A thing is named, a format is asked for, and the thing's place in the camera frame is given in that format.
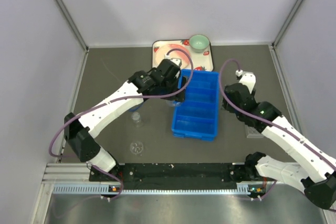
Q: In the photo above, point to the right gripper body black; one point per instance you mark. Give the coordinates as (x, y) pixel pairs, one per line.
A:
(226, 106)

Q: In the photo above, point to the blue plastic bin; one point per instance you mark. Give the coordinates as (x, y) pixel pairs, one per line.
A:
(197, 116)

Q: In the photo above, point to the clear test tube rack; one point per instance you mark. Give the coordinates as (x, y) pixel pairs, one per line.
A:
(252, 133)

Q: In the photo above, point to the small clear glass dish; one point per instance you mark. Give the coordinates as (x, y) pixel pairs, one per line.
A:
(136, 118)

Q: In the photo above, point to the clear glass flask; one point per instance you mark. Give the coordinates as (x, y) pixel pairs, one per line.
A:
(173, 104)

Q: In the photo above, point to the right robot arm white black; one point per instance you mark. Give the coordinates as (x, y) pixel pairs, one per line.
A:
(314, 171)

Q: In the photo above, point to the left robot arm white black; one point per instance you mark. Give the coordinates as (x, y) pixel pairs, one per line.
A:
(80, 133)

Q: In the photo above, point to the pink cream plate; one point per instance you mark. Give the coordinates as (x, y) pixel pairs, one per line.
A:
(159, 52)

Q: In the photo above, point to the strawberry pattern tray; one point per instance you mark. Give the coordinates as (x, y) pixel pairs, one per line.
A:
(201, 61)

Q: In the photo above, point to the green ceramic bowl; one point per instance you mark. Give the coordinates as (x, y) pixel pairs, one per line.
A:
(199, 43)

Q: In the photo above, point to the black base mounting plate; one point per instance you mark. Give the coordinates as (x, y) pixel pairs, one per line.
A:
(183, 176)

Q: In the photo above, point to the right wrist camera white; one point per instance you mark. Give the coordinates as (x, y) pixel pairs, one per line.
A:
(246, 78)

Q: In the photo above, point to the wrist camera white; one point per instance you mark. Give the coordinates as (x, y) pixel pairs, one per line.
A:
(246, 78)
(176, 61)

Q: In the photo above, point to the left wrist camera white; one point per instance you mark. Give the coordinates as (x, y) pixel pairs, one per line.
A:
(176, 61)

